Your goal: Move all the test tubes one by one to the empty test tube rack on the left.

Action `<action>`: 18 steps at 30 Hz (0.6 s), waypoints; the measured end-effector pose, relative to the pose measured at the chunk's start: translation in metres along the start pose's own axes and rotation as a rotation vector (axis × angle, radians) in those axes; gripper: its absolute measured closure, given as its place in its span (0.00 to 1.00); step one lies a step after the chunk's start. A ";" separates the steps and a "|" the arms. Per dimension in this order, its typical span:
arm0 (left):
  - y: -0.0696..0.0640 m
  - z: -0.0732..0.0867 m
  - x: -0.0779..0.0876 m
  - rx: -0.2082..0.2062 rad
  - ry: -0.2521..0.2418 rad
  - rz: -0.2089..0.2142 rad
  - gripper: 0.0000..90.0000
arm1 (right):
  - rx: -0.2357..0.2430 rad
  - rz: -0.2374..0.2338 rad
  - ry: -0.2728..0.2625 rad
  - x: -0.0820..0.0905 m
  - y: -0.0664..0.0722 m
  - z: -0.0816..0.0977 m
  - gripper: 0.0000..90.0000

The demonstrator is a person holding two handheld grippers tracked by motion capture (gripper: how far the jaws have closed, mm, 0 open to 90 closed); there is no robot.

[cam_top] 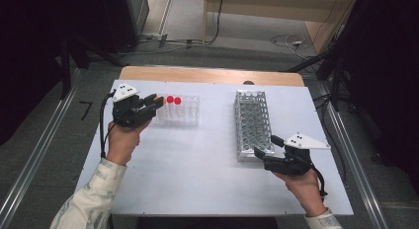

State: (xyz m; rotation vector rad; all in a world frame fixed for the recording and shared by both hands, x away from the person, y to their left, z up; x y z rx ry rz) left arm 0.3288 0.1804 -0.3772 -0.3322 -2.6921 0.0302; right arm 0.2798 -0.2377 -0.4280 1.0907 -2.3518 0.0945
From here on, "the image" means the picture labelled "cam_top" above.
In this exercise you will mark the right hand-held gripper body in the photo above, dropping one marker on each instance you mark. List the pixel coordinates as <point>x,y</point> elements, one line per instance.
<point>290,165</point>

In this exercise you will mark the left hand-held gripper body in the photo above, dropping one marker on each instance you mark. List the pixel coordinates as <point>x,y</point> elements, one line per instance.
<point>126,112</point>

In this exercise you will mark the clear plastic test tube rack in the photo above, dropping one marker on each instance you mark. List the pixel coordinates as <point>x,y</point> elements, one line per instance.
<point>191,110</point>

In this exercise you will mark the person's right hand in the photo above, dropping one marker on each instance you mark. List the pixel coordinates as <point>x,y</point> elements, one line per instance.
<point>306,189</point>

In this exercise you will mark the person's left hand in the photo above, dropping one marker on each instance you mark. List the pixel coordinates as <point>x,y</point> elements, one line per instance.
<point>120,143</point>

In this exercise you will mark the wooden table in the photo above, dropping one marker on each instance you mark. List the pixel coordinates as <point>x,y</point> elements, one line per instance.
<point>197,74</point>

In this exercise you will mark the grey power strip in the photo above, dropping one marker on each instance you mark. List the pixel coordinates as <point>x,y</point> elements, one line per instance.
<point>153,36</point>

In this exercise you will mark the white table board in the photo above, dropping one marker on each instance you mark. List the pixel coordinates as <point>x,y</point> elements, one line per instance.
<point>197,163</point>

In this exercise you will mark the black metal stand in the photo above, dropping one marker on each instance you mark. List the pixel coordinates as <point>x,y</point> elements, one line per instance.
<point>66,74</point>

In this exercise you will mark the black tripod stand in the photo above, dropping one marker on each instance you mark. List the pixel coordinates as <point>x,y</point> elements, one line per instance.
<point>336,81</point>

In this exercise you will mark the dark cabinet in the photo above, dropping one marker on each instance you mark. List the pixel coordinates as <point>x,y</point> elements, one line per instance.
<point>122,18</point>

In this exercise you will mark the dark curtain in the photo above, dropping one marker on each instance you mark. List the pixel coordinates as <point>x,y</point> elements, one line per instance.
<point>26,58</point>
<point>388,74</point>

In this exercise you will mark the light wooden furniture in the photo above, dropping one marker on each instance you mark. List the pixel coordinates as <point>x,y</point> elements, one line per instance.
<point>263,12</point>

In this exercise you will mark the aluminium floor rail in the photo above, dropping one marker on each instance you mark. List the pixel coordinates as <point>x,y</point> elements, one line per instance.
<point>38,150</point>
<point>351,156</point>

